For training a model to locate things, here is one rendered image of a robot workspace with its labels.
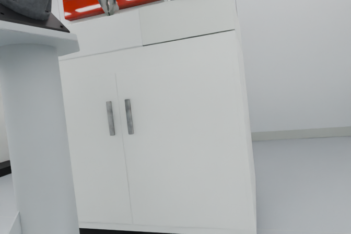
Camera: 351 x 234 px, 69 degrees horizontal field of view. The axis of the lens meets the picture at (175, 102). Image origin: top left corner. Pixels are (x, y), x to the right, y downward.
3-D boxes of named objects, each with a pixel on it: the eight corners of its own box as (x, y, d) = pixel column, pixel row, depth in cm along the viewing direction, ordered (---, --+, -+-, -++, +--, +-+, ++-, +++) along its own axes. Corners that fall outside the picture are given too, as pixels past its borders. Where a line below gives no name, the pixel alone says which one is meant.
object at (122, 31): (47, 67, 124) (43, 37, 124) (151, 48, 108) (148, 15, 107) (31, 65, 115) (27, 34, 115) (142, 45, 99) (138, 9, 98)
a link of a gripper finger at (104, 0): (116, 20, 112) (114, -1, 112) (108, 16, 106) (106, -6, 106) (109, 21, 113) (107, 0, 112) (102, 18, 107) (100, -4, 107)
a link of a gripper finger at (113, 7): (122, 19, 111) (120, -3, 111) (115, 15, 105) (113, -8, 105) (116, 20, 112) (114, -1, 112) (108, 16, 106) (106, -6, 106)
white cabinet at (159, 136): (113, 190, 179) (99, 74, 177) (257, 191, 150) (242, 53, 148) (39, 245, 118) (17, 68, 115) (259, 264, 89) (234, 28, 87)
